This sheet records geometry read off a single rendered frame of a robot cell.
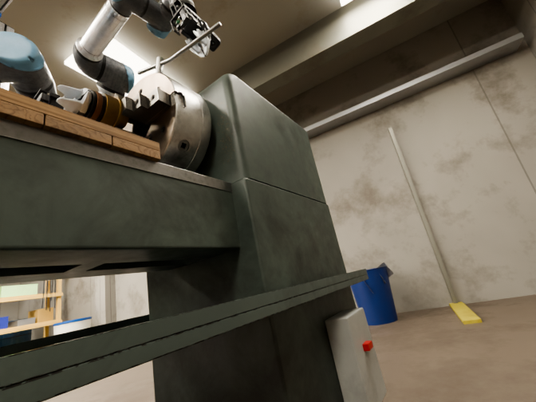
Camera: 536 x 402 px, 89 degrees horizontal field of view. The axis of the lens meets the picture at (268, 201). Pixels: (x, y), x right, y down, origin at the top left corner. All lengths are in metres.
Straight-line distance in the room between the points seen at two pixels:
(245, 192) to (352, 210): 3.00
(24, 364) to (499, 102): 4.07
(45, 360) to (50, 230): 0.21
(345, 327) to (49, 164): 0.80
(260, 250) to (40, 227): 0.44
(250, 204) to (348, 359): 0.53
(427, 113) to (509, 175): 1.08
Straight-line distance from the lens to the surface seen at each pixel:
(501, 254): 3.67
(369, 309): 3.12
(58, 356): 0.34
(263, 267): 0.70
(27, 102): 0.55
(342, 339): 0.93
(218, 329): 0.45
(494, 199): 3.72
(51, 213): 0.50
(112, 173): 0.57
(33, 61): 1.16
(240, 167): 0.78
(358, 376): 0.94
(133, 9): 1.19
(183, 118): 0.79
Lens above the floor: 0.57
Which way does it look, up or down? 17 degrees up
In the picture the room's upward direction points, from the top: 12 degrees counter-clockwise
